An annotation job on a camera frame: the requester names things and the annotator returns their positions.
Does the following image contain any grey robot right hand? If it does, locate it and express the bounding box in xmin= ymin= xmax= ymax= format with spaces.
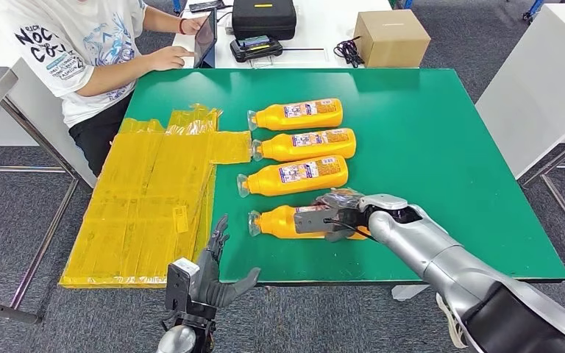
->
xmin=313 ymin=187 xmax=376 ymax=243

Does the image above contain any person's left hand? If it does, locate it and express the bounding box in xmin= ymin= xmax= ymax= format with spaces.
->
xmin=182 ymin=15 xmax=209 ymax=36

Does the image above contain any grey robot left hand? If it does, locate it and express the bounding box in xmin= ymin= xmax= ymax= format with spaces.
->
xmin=192 ymin=214 xmax=263 ymax=309

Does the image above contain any person's right hand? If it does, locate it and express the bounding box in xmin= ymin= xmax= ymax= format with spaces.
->
xmin=143 ymin=46 xmax=196 ymax=71

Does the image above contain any orange plastic detergent bottle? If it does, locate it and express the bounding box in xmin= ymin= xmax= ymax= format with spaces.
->
xmin=236 ymin=154 xmax=349 ymax=199
xmin=247 ymin=204 xmax=372 ymax=241
xmin=247 ymin=98 xmax=344 ymax=132
xmin=252 ymin=128 xmax=358 ymax=163

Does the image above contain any dark tablet computer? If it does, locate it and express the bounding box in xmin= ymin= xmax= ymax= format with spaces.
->
xmin=193 ymin=8 xmax=218 ymax=69

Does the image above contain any black smartphone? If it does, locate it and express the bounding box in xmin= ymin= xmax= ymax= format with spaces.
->
xmin=188 ymin=0 xmax=226 ymax=13

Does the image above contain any black handheld controller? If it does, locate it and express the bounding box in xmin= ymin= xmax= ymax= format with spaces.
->
xmin=229 ymin=35 xmax=284 ymax=63

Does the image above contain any black hard carrying case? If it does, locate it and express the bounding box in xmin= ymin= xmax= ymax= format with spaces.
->
xmin=231 ymin=0 xmax=298 ymax=41

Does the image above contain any person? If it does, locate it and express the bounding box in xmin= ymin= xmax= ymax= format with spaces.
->
xmin=0 ymin=0 xmax=210 ymax=177

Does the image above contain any white table foot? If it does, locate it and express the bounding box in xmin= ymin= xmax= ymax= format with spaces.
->
xmin=391 ymin=285 xmax=435 ymax=302

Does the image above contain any white desk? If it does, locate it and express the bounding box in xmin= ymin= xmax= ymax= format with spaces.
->
xmin=172 ymin=0 xmax=421 ymax=69

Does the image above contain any white table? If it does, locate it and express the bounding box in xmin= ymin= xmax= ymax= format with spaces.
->
xmin=0 ymin=7 xmax=99 ymax=188
xmin=475 ymin=2 xmax=565 ymax=259

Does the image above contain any person's leg with sneaker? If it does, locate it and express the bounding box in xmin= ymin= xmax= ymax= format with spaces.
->
xmin=436 ymin=292 xmax=565 ymax=349

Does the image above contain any brown cardboard box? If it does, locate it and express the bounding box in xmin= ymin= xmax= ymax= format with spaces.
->
xmin=352 ymin=10 xmax=432 ymax=68

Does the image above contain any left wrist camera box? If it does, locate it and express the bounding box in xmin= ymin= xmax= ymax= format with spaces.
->
xmin=165 ymin=258 xmax=201 ymax=313

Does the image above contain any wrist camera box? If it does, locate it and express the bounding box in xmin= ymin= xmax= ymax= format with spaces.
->
xmin=294 ymin=208 xmax=341 ymax=235
xmin=165 ymin=258 xmax=201 ymax=313

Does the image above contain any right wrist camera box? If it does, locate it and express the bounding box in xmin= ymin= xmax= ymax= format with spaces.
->
xmin=294 ymin=208 xmax=341 ymax=235

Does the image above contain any black coiled cable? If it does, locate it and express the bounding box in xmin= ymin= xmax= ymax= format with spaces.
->
xmin=333 ymin=35 xmax=366 ymax=68

